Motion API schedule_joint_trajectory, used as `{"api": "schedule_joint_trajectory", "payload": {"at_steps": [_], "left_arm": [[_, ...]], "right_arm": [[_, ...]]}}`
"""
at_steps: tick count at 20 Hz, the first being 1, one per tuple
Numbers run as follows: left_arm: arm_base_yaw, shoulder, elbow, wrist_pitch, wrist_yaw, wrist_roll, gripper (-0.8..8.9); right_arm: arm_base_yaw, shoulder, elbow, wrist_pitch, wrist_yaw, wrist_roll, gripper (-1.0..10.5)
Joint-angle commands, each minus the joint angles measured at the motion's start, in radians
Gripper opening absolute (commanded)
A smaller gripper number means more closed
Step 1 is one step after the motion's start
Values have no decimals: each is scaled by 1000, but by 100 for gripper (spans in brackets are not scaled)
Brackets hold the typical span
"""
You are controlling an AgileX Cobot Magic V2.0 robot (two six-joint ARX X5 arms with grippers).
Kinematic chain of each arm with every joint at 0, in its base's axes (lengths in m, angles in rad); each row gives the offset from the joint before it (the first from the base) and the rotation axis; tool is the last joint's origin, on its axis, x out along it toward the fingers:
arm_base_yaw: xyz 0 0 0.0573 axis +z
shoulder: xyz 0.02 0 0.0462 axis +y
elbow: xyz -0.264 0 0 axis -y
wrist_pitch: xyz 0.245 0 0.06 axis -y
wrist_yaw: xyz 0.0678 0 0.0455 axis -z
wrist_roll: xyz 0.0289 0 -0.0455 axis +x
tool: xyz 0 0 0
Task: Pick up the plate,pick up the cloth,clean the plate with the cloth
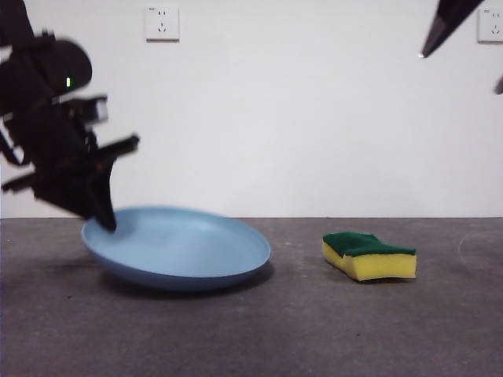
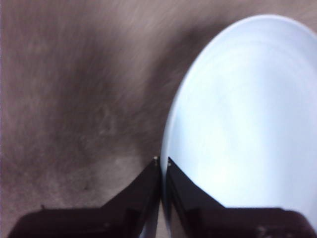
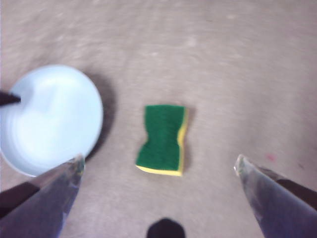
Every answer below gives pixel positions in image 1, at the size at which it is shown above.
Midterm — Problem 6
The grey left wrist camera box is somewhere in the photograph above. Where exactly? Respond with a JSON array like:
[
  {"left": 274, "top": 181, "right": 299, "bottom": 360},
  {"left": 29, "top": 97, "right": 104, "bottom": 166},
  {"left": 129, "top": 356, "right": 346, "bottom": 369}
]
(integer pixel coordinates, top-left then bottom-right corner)
[{"left": 74, "top": 93, "right": 109, "bottom": 123}]

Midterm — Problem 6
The yellow sponge with green pad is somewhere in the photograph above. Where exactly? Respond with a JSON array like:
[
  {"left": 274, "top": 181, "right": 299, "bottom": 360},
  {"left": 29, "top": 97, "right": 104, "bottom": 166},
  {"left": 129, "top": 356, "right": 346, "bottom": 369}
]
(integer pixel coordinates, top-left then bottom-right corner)
[{"left": 321, "top": 231, "right": 417, "bottom": 283}]

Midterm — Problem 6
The light blue round plate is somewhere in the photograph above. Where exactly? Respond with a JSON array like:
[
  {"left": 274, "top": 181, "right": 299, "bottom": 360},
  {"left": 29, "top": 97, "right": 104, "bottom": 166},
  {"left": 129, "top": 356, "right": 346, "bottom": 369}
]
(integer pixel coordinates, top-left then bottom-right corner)
[{"left": 81, "top": 207, "right": 272, "bottom": 292}]

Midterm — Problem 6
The white wall power socket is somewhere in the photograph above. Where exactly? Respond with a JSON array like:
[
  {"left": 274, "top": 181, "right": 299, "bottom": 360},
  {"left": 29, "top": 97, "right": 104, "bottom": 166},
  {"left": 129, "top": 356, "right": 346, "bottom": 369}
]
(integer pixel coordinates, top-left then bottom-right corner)
[
  {"left": 476, "top": 7, "right": 503, "bottom": 43},
  {"left": 145, "top": 4, "right": 181, "bottom": 42}
]

